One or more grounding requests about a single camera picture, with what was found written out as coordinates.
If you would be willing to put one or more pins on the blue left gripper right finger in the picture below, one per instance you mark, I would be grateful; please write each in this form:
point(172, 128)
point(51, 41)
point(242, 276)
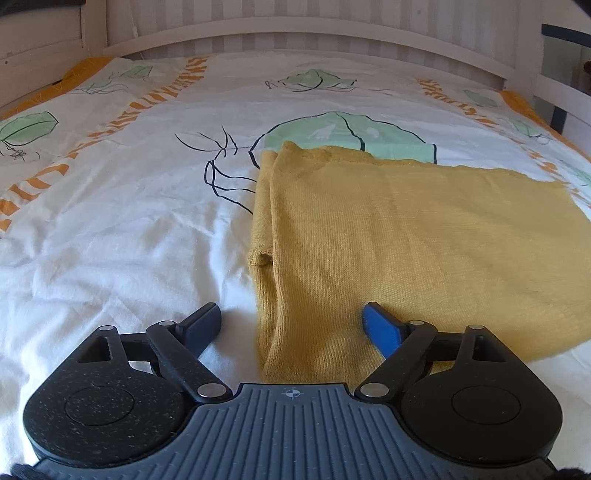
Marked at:
point(386, 332)

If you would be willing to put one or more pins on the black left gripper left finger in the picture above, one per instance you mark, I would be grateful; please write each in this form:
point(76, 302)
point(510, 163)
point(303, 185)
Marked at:
point(198, 330)

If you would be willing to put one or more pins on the mustard yellow knit sweater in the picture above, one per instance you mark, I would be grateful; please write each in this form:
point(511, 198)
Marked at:
point(334, 229)

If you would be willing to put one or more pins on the white leaf-print bed cover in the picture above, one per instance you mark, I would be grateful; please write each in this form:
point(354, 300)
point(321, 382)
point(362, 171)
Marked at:
point(130, 255)

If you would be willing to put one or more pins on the orange bed sheet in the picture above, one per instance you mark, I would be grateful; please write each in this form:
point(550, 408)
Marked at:
point(85, 69)

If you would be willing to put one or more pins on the white wooden side shelf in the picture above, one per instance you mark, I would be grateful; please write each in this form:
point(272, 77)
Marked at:
point(563, 95)

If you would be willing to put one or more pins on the white wooden bed frame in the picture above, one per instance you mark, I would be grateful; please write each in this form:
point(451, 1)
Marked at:
point(205, 87)

